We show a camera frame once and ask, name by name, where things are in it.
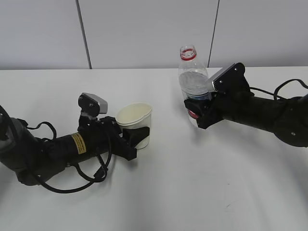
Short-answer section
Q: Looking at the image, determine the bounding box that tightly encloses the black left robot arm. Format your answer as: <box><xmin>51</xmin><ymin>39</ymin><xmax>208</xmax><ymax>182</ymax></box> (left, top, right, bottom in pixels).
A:
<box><xmin>0</xmin><ymin>108</ymin><xmax>150</xmax><ymax>187</ymax></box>

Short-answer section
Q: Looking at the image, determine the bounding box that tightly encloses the clear plastic water bottle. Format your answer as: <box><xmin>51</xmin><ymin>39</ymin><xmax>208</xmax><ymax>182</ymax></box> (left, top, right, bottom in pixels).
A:
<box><xmin>178</xmin><ymin>45</ymin><xmax>212</xmax><ymax>128</ymax></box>

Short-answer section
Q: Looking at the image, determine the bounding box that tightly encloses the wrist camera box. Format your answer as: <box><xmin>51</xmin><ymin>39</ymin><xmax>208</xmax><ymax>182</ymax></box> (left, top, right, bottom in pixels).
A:
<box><xmin>205</xmin><ymin>63</ymin><xmax>249</xmax><ymax>94</ymax></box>
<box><xmin>78</xmin><ymin>92</ymin><xmax>108</xmax><ymax>118</ymax></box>

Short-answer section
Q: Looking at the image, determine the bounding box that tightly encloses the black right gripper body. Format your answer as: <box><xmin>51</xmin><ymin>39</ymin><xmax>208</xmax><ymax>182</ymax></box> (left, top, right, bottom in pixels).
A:
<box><xmin>202</xmin><ymin>81</ymin><xmax>254</xmax><ymax>125</ymax></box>

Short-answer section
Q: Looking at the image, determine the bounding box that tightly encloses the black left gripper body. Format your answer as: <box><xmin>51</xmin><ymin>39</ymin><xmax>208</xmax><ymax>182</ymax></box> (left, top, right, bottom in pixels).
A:
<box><xmin>77</xmin><ymin>116</ymin><xmax>128</xmax><ymax>154</ymax></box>

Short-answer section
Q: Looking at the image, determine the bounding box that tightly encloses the white paper cup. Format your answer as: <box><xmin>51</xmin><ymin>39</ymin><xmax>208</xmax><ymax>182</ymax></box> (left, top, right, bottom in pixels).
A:
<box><xmin>115</xmin><ymin>103</ymin><xmax>153</xmax><ymax>149</ymax></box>

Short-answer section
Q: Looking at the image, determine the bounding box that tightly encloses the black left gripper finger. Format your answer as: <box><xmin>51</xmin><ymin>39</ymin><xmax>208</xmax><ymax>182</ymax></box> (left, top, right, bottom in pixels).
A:
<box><xmin>122</xmin><ymin>127</ymin><xmax>150</xmax><ymax>160</ymax></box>

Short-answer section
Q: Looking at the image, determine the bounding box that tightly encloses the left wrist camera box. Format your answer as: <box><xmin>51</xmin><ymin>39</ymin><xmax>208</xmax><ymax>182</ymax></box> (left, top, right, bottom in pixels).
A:
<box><xmin>78</xmin><ymin>92</ymin><xmax>108</xmax><ymax>118</ymax></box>

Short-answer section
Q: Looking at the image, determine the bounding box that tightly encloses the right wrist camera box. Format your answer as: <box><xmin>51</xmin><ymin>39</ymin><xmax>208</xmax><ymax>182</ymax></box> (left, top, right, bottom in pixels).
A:
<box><xmin>205</xmin><ymin>63</ymin><xmax>249</xmax><ymax>94</ymax></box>

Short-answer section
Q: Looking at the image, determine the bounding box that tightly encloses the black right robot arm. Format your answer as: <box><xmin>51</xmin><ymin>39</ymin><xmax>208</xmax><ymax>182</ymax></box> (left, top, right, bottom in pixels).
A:
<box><xmin>184</xmin><ymin>89</ymin><xmax>308</xmax><ymax>147</ymax></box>

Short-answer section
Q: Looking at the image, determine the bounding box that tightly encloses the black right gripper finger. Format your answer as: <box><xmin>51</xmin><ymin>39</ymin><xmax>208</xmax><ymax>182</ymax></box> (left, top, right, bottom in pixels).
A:
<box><xmin>184</xmin><ymin>99</ymin><xmax>217</xmax><ymax>128</ymax></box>

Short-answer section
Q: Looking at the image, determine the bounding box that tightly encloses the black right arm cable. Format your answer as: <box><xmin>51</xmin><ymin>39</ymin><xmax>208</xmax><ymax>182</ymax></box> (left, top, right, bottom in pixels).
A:
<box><xmin>249</xmin><ymin>78</ymin><xmax>308</xmax><ymax>100</ymax></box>

